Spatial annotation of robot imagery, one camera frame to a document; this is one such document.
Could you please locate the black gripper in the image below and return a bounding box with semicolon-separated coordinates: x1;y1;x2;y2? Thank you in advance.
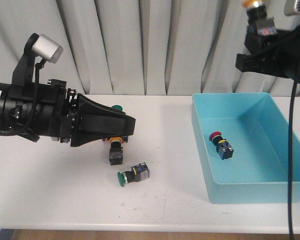
235;25;300;84
0;79;136;147

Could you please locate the yellow push button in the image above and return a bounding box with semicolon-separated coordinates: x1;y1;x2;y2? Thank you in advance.
108;136;125;166
241;0;278;37

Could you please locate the red push button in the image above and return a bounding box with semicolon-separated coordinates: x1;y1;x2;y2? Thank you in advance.
102;136;128;144
209;131;234;160

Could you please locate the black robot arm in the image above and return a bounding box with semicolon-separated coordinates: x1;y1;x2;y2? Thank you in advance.
0;33;136;147

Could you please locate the blue plastic box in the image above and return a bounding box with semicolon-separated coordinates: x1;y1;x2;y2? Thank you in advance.
192;92;288;204

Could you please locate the upright green push button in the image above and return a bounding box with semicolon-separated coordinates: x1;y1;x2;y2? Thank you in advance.
112;104;123;112

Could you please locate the lying red push button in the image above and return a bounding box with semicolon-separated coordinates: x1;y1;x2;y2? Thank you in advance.
102;136;128;144

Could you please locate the lying yellow push button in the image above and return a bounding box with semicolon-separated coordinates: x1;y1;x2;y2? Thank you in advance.
108;136;125;166

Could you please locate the lying green push button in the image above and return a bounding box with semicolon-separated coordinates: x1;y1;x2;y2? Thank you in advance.
117;162;150;187

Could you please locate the grey pleated curtain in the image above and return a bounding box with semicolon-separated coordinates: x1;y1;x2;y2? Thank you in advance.
0;0;293;97

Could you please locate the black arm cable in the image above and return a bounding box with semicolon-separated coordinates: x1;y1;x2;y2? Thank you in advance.
287;24;300;240

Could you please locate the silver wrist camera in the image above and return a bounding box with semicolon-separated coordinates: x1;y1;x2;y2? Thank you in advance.
24;33;64;64

